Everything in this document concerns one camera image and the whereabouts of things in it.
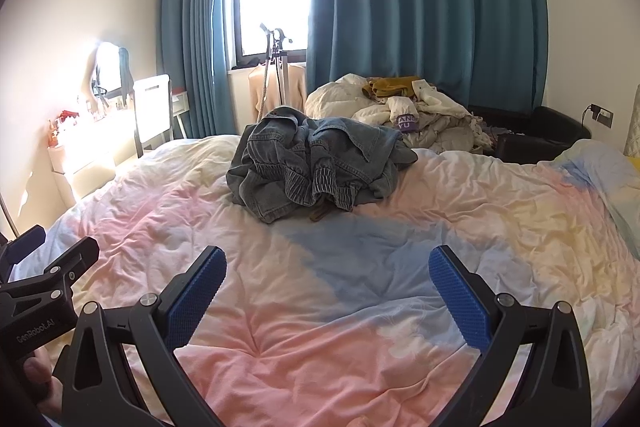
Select red figurines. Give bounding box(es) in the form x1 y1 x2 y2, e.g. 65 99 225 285
47 109 81 148

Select round vanity mirror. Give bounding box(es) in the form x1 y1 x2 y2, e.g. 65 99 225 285
82 41 132 100

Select metal clothes rack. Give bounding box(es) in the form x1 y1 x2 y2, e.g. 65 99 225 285
0 193 22 239

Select cream quilted comforter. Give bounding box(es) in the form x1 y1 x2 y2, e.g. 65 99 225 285
304 74 496 154

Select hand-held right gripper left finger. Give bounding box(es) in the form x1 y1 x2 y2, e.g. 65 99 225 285
52 246 228 427

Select white garment purple print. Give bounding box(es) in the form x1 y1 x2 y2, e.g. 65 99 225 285
387 96 422 136

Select narrow teal curtain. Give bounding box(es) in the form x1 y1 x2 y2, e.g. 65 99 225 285
159 0 239 139

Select grey wall socket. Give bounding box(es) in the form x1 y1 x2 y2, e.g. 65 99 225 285
590 104 615 128

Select mustard yellow garment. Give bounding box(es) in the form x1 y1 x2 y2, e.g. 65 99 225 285
362 76 424 100

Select wide teal curtain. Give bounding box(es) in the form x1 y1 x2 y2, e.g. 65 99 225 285
305 0 550 118

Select black leather sofa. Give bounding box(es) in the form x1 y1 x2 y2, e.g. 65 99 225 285
469 104 594 164

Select white quilted pillow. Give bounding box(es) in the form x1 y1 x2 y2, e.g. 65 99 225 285
622 89 640 158

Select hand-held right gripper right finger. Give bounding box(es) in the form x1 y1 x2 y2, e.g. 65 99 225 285
429 245 593 427

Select person's left hand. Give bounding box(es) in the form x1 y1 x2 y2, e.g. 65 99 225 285
21 346 65 419

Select beige hanging garment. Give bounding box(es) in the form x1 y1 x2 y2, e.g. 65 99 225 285
248 63 307 118

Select white chair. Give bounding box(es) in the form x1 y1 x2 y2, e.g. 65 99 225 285
132 74 176 158

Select pastel tie-dye bed duvet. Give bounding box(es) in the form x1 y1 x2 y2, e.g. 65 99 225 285
10 134 640 427

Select pastel pillow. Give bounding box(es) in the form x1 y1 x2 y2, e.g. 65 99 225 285
537 138 640 233

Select white desk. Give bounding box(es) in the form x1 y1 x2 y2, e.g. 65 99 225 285
47 89 191 208

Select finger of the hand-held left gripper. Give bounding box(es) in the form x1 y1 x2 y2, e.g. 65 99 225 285
0 224 47 282
0 236 101 308

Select grey crumpled garment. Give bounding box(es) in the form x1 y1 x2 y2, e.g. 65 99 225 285
399 111 477 154

